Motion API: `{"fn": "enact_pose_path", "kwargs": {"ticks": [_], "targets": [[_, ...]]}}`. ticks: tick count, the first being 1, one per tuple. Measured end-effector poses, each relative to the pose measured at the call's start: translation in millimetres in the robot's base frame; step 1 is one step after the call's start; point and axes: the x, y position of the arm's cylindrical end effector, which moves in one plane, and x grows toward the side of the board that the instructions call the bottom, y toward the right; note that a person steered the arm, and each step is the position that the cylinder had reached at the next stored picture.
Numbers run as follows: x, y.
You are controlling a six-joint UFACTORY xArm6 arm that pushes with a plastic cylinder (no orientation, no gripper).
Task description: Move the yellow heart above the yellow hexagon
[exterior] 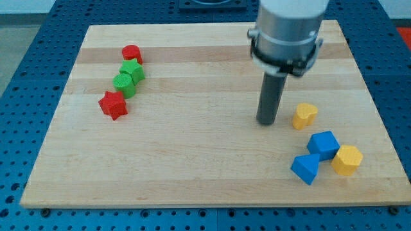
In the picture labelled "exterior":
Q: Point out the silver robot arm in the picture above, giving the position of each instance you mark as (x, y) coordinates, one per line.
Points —
(285, 37)

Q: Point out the yellow heart block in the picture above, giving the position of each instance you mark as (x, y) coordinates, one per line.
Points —
(304, 115)

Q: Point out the yellow hexagon block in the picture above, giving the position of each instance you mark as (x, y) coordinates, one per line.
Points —
(347, 160)

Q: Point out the wooden board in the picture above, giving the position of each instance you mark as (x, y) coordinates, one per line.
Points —
(191, 139)

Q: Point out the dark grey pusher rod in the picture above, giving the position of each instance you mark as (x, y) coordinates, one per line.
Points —
(270, 97)

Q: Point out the green star block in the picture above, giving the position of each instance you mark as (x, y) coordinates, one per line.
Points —
(134, 69)

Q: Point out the green cylinder block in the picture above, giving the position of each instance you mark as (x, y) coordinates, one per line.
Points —
(124, 83)

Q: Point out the red star block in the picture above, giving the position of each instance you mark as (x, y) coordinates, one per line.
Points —
(113, 104)

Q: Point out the red cylinder block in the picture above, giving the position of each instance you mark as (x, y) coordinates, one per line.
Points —
(130, 52)

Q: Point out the blue triangle block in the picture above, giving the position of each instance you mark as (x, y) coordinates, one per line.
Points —
(306, 167)

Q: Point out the blue cube block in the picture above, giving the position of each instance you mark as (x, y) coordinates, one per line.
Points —
(325, 144)

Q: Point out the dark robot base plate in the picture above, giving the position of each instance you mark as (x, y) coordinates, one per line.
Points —
(186, 5)

